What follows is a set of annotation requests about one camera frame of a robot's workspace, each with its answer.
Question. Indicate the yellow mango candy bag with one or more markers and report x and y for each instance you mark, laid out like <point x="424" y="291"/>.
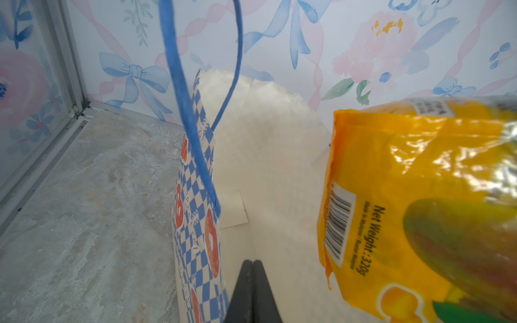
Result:
<point x="418" y="217"/>

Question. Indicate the blue checkered paper bag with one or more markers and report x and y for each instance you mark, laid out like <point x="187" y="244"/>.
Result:
<point x="249" y="188"/>

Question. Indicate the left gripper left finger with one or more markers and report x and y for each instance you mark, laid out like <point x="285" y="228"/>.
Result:
<point x="240" y="309"/>

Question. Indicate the left aluminium corner post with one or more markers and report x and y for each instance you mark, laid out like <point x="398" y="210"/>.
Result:
<point x="58" y="35"/>

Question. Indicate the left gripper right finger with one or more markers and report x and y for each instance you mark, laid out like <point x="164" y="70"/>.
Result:
<point x="264" y="306"/>

